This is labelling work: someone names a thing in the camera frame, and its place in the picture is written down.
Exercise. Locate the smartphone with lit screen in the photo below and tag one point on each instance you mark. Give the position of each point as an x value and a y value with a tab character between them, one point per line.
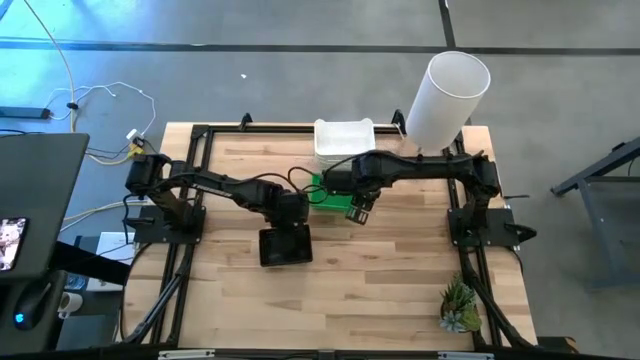
11	244

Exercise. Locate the black power strip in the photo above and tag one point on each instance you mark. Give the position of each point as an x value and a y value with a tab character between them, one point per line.
25	112

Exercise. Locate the black aluminium table frame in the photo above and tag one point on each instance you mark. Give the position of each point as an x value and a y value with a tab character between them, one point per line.
200	132

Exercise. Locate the grey metal side table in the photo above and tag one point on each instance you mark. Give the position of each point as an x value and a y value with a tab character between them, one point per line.
605	200

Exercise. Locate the white paper box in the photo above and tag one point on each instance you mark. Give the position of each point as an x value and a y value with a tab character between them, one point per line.
112	250

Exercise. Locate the black computer mouse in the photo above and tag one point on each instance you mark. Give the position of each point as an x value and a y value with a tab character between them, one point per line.
31	306

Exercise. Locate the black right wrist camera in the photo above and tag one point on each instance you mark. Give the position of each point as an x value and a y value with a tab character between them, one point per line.
337	182

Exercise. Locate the white mug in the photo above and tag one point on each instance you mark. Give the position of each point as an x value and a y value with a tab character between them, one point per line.
70	305

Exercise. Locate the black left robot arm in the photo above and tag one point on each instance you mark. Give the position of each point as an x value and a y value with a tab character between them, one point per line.
225	182

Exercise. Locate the succulent plant in pot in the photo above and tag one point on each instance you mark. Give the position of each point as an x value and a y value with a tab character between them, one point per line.
459	307

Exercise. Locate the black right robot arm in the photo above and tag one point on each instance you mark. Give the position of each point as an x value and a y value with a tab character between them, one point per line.
425	167

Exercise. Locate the white plastic basket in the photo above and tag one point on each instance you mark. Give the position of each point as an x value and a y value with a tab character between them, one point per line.
345	137
342	162

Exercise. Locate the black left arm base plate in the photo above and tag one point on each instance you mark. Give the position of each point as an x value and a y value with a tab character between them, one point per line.
150	227

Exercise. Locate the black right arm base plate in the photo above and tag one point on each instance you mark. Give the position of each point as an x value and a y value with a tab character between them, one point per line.
500	227

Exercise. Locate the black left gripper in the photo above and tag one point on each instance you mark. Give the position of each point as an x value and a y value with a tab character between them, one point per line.
292	210

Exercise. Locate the green plastic basket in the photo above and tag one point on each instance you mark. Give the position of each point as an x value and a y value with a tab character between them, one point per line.
330	206
322	192

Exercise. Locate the white cylindrical lamp shade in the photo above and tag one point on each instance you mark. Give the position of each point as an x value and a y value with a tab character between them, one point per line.
445	105

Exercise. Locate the dark grey desk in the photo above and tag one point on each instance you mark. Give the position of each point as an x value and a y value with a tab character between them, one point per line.
40	200

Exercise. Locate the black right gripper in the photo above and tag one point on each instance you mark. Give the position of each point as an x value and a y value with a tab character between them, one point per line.
365	185

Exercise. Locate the black plastic basket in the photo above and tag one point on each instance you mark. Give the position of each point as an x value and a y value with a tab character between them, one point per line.
285	247

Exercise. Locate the white plug adapter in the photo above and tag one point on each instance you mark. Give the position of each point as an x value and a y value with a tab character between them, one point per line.
135	137

